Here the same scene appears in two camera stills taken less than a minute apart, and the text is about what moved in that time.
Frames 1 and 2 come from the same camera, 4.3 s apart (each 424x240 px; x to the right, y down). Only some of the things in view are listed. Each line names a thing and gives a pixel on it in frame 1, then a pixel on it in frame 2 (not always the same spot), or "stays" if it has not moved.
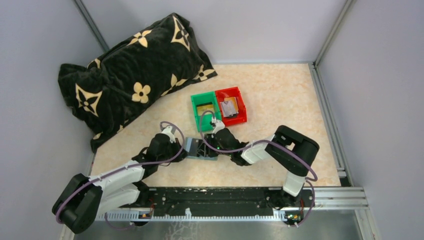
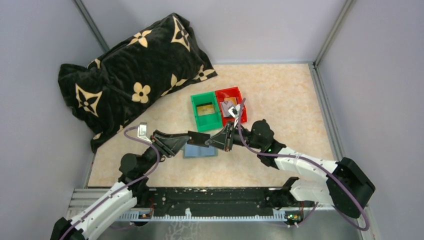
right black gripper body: [212, 140] -> [250, 140]
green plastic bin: [206, 107] stays
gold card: [201, 109] stays
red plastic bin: [230, 92] stays
